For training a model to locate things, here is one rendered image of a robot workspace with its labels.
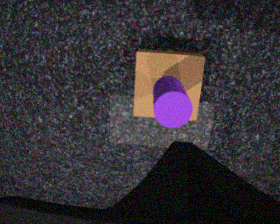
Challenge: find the purple cylinder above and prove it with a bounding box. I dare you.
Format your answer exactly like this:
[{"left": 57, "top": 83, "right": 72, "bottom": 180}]
[{"left": 154, "top": 76, "right": 192, "bottom": 127}]

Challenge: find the tan wooden block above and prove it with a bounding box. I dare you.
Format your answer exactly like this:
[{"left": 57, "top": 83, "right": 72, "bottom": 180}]
[{"left": 134, "top": 49, "right": 205, "bottom": 121}]

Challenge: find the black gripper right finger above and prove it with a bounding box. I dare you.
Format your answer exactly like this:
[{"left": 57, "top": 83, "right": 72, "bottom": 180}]
[{"left": 182, "top": 142, "right": 280, "bottom": 224}]

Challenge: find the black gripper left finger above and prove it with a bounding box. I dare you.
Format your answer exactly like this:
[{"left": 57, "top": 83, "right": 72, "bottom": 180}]
[{"left": 0, "top": 141, "right": 206, "bottom": 224}]

